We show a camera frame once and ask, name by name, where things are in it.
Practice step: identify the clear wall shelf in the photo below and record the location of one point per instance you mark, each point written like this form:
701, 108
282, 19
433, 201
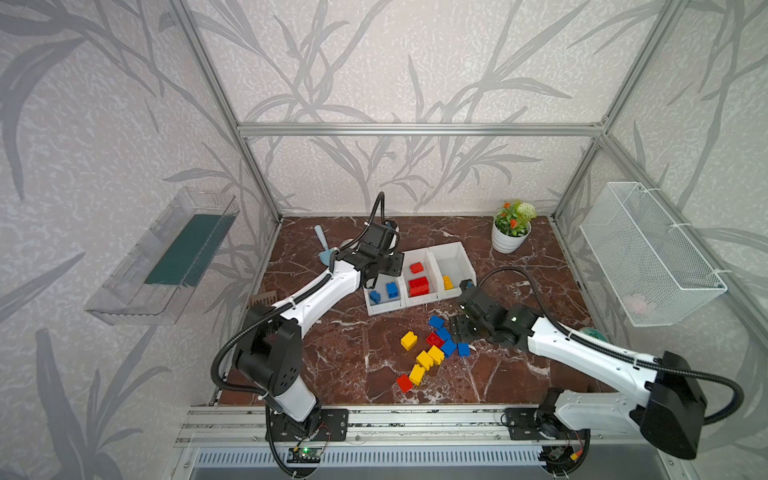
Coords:
159, 275

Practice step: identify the brown slotted scoop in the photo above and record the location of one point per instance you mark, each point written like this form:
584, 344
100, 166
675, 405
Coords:
266, 298

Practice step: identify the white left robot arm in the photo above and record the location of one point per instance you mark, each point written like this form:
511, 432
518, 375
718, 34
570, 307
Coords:
270, 355

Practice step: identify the light blue scoop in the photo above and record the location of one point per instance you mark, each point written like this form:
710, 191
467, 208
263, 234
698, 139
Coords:
326, 255

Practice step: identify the white right bin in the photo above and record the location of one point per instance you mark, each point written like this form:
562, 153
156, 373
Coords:
451, 259

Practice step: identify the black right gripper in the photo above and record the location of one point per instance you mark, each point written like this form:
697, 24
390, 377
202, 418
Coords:
466, 318

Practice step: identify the red lego brick front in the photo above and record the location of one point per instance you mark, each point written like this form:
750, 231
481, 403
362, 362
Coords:
404, 383

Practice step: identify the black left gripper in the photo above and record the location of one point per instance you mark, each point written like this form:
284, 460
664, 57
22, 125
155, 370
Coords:
383, 263

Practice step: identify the white middle bin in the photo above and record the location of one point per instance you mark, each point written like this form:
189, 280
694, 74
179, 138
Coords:
425, 257

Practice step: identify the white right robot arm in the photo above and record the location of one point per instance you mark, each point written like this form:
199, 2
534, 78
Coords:
650, 396

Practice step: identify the white wire basket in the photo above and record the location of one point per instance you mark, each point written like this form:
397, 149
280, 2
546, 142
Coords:
659, 276

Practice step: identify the yellow lego brick front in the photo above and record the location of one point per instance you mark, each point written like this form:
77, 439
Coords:
417, 374

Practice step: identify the white plant pot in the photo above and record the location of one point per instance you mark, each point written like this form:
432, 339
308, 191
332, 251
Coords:
507, 244

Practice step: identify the white bin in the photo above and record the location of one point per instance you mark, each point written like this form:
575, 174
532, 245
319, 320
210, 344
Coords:
386, 305
425, 257
451, 259

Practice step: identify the white left bin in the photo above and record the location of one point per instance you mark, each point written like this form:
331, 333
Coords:
386, 305

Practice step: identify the green artificial plant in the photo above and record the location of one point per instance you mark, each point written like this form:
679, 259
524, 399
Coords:
514, 219

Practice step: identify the long red lego brick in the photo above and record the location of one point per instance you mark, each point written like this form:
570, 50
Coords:
418, 286

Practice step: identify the blue lego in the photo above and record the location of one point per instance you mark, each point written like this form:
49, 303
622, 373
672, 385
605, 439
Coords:
392, 290

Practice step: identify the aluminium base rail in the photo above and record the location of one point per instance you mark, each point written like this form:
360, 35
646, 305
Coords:
377, 436

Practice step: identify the yellow lego brick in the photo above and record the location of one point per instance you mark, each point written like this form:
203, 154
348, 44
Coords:
417, 374
409, 340

